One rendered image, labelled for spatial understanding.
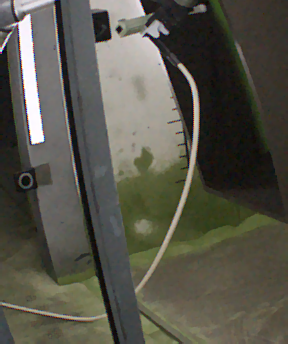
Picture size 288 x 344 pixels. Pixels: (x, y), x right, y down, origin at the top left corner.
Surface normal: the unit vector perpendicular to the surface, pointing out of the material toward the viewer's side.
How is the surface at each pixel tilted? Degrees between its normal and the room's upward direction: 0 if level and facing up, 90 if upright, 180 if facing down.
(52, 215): 90
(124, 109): 90
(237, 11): 90
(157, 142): 90
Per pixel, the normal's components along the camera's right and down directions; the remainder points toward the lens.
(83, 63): 0.38, 0.21
